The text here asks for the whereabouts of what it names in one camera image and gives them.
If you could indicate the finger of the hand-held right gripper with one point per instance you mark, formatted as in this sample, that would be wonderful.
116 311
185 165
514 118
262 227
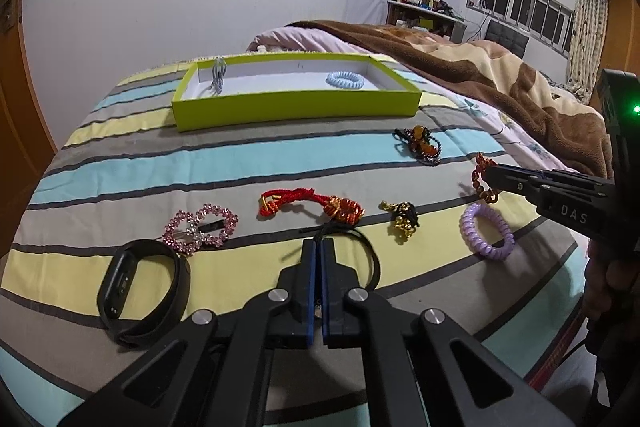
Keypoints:
565 207
560 179

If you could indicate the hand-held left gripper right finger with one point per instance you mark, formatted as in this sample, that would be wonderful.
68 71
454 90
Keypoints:
327 292

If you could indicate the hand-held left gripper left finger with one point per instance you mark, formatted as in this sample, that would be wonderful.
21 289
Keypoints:
310 292

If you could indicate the pink rhinestone hair clip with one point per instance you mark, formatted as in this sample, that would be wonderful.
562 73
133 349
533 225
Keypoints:
200 227

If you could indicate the green shallow cardboard box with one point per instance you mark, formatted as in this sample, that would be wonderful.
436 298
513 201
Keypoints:
295 107

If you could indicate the black smart band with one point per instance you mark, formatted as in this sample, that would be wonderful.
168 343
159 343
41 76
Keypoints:
112 287

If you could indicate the person's right hand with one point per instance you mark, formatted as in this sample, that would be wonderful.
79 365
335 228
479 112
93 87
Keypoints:
607 287

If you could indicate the orange wooden wardrobe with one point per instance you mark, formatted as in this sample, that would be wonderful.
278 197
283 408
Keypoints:
622 27

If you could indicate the patterned curtain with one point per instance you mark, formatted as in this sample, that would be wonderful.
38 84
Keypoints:
587 32

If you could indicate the brown fleece blanket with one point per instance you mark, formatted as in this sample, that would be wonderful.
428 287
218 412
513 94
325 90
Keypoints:
490 77

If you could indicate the black chair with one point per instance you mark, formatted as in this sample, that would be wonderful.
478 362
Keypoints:
507 38

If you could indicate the striped bed sheet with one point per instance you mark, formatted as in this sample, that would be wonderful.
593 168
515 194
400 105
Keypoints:
200 167

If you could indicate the barred window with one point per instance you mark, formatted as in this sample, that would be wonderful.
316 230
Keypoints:
520 7

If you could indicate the cluttered white shelf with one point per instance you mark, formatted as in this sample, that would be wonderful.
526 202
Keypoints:
425 7

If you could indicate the pink quilt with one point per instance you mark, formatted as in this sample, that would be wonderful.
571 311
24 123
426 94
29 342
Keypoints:
300 39

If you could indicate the wooden door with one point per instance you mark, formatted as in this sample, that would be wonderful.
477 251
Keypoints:
20 82

